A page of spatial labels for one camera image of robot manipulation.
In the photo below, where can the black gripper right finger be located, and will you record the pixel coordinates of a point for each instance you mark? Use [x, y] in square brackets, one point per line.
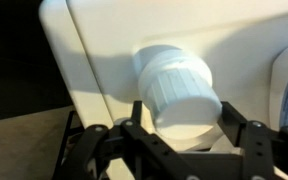
[263, 149]

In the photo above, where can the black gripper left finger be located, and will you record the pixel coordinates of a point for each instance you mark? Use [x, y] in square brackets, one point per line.
[146, 156]

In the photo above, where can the white bottle cap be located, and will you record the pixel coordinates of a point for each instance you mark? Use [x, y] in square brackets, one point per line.
[176, 87]

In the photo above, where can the wooden table top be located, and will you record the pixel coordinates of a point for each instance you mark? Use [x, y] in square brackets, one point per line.
[29, 144]

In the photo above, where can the large white detergent jug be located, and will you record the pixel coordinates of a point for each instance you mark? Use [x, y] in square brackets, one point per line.
[94, 43]

